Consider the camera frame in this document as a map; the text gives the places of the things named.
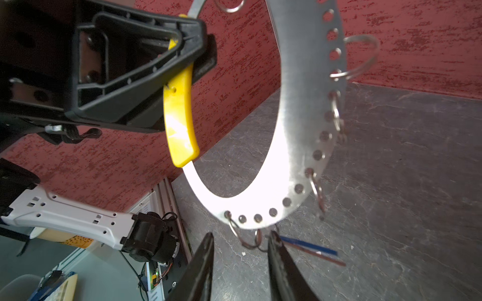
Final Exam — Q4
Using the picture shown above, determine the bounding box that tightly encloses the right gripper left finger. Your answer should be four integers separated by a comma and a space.
166, 233, 215, 301

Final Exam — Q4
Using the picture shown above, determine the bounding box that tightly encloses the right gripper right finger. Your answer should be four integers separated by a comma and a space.
267, 231, 319, 301

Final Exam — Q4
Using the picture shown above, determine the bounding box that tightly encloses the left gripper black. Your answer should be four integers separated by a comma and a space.
1, 1, 208, 128

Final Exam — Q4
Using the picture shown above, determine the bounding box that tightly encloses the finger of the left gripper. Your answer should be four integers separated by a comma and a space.
119, 34, 217, 133

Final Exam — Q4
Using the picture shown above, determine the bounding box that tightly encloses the yellow capped key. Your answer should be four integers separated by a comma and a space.
162, 13, 201, 169

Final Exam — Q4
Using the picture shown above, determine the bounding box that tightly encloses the red capped key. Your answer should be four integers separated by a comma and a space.
284, 242, 346, 267

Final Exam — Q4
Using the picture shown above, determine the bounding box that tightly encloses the metal keyring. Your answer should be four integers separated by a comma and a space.
182, 0, 381, 252

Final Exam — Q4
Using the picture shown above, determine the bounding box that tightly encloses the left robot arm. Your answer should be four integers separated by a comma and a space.
1, 1, 217, 263

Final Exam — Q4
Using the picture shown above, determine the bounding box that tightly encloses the left circuit board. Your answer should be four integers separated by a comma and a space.
139, 260, 174, 292

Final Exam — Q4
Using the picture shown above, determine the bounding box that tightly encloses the cream calculator keyboard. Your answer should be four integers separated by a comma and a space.
41, 272, 78, 301

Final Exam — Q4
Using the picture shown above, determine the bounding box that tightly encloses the blue stapler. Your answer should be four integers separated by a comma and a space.
28, 270, 65, 301

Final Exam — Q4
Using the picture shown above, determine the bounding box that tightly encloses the paper coffee cup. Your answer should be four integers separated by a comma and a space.
30, 227, 94, 249

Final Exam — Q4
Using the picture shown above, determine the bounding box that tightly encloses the grey office chair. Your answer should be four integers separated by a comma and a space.
1, 274, 41, 301

